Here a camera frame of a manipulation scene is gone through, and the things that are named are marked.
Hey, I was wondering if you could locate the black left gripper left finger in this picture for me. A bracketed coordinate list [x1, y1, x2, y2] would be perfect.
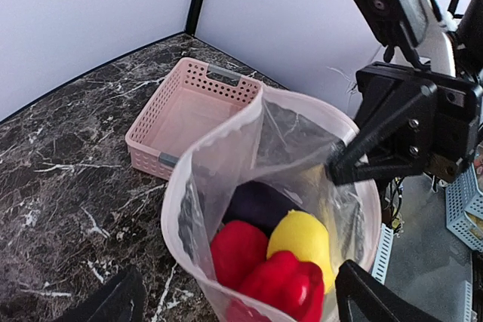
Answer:
[55, 265, 146, 322]

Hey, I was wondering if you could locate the red toy bell pepper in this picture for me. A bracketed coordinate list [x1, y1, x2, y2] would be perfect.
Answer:
[238, 250, 325, 321]

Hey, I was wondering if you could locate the pink perforated plastic basket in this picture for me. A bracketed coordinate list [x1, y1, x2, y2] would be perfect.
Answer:
[125, 57, 262, 180]

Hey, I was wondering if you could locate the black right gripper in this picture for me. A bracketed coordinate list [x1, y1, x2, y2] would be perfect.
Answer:
[326, 62, 482, 186]

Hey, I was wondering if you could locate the yellow toy lemon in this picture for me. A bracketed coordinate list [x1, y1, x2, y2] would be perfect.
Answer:
[266, 210, 336, 294]

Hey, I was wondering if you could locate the blue perforated metal basket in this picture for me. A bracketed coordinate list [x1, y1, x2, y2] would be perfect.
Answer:
[445, 166, 482, 252]

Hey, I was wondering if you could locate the clear zip top bag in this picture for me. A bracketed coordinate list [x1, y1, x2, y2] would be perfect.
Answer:
[161, 85, 381, 321]

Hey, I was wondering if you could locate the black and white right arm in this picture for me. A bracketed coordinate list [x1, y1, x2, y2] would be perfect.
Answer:
[326, 0, 482, 185]

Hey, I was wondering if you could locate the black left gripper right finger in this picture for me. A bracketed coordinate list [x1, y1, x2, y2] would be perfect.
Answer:
[335, 259, 438, 322]

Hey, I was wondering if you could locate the white slotted cable duct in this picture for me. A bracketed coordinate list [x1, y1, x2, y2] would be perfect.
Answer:
[371, 224, 394, 284]

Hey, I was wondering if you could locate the purple toy eggplant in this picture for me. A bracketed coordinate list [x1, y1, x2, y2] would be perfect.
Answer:
[222, 180, 303, 238]

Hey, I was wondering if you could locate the red toy tomato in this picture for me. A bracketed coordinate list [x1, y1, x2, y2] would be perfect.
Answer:
[211, 220, 269, 290]

